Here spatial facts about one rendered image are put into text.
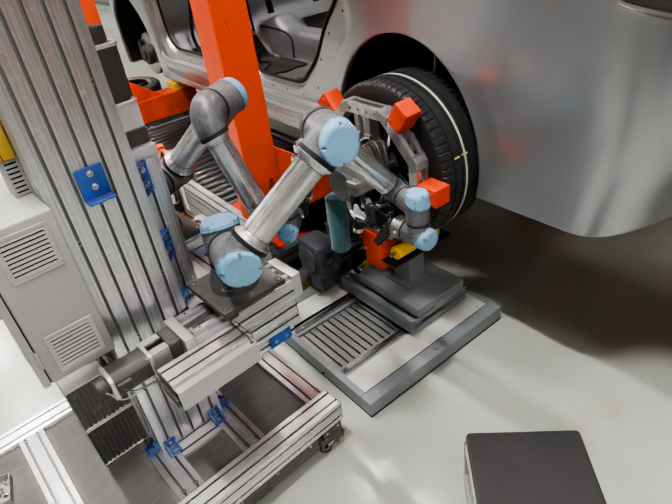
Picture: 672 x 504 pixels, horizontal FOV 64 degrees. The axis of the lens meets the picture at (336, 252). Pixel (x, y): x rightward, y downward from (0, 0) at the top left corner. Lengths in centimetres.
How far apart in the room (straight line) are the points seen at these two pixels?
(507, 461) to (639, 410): 82
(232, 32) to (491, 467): 177
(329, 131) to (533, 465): 112
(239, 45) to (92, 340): 125
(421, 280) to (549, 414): 78
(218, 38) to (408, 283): 132
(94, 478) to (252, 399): 59
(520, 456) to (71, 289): 135
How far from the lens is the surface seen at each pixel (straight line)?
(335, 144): 139
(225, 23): 227
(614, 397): 248
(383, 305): 255
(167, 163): 204
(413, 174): 198
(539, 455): 181
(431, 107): 202
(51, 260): 153
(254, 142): 240
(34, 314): 158
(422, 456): 219
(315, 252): 254
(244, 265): 144
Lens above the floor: 179
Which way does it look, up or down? 34 degrees down
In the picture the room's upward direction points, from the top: 8 degrees counter-clockwise
